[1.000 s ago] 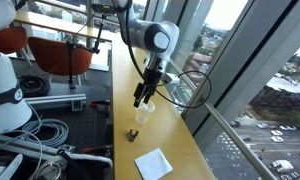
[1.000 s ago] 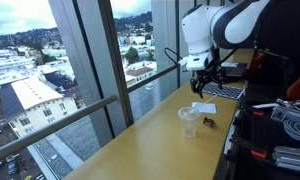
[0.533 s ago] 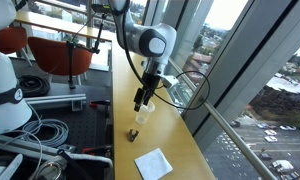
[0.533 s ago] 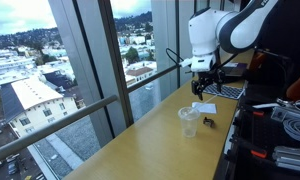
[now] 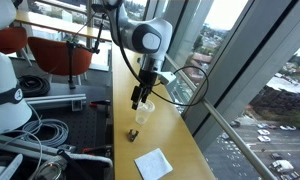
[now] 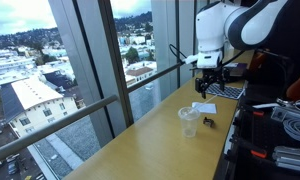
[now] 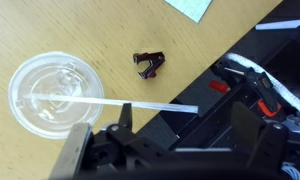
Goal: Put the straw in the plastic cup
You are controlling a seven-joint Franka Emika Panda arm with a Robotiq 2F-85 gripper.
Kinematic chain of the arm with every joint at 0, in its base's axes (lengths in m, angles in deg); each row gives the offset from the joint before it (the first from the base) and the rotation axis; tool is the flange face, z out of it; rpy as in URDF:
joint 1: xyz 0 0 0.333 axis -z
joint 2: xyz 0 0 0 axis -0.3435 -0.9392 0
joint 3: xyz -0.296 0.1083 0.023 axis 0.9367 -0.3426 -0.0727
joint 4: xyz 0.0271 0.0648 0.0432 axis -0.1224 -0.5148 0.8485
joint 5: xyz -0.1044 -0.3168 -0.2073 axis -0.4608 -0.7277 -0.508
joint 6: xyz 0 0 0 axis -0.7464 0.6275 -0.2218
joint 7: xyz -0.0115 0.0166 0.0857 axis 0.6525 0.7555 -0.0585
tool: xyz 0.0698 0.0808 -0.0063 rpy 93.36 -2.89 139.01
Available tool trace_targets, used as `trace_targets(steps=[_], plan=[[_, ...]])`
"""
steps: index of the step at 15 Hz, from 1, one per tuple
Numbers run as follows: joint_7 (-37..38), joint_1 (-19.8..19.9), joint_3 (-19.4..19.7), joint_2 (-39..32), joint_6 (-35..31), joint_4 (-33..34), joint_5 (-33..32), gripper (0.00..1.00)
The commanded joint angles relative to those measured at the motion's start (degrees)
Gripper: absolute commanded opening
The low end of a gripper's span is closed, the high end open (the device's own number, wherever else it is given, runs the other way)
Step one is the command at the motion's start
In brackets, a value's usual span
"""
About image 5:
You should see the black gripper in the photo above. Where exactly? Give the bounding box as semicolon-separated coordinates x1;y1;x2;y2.
131;69;158;111

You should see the clear plastic cup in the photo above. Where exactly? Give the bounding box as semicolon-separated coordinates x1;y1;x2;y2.
134;99;156;125

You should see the dark staple remover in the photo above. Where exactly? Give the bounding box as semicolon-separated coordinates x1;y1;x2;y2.
127;128;140;143

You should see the black perforated breadboard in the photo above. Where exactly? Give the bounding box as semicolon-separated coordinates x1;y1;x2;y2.
23;83;115;158

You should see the white paper sheet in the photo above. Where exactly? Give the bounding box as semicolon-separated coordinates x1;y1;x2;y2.
133;147;174;180

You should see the aluminium extrusion bar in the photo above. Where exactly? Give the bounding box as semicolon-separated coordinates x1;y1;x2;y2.
0;134;77;158
24;93;88;112

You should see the orange chair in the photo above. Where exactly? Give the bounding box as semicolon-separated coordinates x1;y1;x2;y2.
27;36;94;86
0;26;33;66

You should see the grey metal handrail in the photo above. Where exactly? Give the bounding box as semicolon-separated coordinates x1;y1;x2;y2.
163;53;278;180

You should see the silver round can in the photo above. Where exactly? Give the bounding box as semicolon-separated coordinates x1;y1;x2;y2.
32;159;68;180

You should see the black clamp red handle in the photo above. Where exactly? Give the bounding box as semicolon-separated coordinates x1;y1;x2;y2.
88;99;112;118
81;144;114;158

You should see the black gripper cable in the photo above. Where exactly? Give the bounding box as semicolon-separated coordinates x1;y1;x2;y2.
113;0;210;108

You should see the black camera stand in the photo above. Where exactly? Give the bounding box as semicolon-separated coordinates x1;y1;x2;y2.
65;13;104;90

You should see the grey coiled cable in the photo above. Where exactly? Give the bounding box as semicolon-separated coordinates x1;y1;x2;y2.
21;118;70;148

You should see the black coiled cable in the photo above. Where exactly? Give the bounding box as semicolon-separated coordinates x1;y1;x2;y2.
17;74;52;98

